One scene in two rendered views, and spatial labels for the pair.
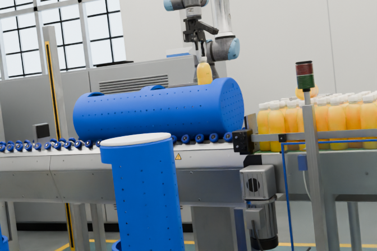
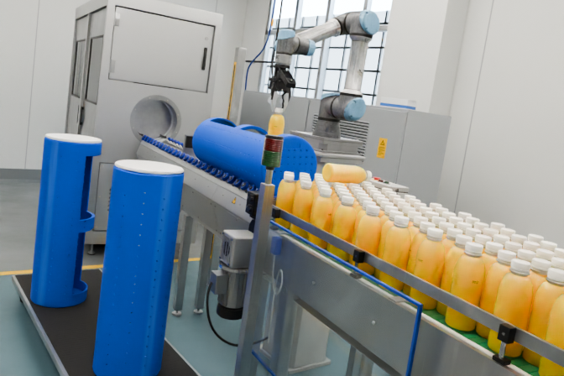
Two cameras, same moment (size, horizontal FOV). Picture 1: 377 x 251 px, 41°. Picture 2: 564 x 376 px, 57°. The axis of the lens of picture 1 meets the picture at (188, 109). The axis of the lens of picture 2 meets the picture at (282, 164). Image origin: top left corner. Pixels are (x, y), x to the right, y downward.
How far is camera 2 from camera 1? 139 cm
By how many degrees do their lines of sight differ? 30
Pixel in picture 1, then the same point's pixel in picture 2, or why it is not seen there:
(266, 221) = (227, 289)
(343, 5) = not seen: outside the picture
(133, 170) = (119, 192)
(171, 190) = (151, 223)
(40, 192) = not seen: hidden behind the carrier
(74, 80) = (297, 107)
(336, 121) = (315, 215)
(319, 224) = (245, 313)
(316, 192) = (250, 279)
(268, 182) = (237, 252)
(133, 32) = (389, 72)
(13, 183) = not seen: hidden behind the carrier
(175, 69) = (377, 119)
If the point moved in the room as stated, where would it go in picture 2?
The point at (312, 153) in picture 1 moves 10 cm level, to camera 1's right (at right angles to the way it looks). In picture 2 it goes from (256, 237) to (281, 244)
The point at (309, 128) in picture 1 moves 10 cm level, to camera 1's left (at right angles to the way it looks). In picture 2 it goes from (259, 209) to (235, 202)
